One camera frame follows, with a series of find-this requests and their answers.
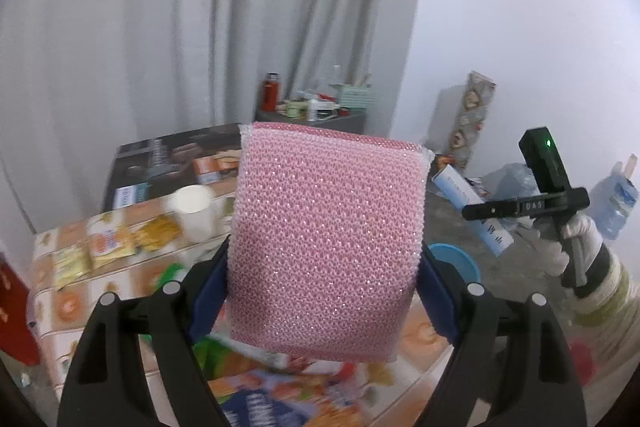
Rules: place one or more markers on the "blue plastic basket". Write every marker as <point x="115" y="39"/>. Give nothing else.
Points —
<point x="452" y="257"/>

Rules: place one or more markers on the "green snack bag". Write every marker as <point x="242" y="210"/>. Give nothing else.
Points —
<point x="230" y="354"/>

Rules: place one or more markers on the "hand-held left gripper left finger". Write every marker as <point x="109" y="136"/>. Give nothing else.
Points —
<point x="207" y="302"/>

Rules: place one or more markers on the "white paper cup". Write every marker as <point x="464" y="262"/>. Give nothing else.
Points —
<point x="192" y="212"/>

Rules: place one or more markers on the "small green box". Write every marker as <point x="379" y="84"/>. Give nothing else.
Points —
<point x="295" y="108"/>

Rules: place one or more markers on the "leaf patterned tablecloth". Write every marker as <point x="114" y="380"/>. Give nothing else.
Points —
<point x="65" y="307"/>

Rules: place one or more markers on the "grey curtain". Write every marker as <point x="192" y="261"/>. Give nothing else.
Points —
<point x="175" y="32"/>

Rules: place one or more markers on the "green storage basket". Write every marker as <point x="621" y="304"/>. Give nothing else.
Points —
<point x="357" y="97"/>

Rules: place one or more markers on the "white and blue carton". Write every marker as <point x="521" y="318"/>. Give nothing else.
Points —
<point x="452" y="187"/>

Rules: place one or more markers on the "red thermos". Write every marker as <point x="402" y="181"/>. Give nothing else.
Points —
<point x="270" y="94"/>

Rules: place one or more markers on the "small green packet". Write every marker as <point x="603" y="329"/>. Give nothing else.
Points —
<point x="170" y="274"/>

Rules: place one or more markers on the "dark printed board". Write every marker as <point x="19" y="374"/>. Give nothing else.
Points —
<point x="150" y="167"/>

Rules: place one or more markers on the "water jug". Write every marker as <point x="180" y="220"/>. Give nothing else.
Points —
<point x="615" y="207"/>

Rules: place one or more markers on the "small white bottle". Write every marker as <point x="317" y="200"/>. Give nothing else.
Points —
<point x="312" y="109"/>

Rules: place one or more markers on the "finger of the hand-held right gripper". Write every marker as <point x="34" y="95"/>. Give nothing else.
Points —
<point x="492" y="208"/>

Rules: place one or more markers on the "clear plastic bag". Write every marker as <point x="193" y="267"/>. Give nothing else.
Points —
<point x="510" y="179"/>

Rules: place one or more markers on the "white power strip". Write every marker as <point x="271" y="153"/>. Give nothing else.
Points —
<point x="329" y="111"/>

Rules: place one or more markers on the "orange small packet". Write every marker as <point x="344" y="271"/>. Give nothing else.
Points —
<point x="110" y="244"/>

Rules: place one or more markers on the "purple chips bag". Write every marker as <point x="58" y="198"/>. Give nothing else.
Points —
<point x="280" y="399"/>

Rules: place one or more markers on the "pink mesh sponge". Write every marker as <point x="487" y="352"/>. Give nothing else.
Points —
<point x="325" y="232"/>

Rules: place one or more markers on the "gold small packet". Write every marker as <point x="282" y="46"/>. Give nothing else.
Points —
<point x="157" y="231"/>

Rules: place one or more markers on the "grey cabinet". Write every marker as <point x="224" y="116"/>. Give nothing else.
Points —
<point x="350" y="124"/>

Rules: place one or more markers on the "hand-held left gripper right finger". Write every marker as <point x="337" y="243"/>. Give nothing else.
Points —
<point x="440" y="297"/>

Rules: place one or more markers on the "person's right forearm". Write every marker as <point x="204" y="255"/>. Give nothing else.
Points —
<point x="615" y="307"/>

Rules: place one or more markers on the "person's right hand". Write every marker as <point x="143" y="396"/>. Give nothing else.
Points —
<point x="587" y="232"/>

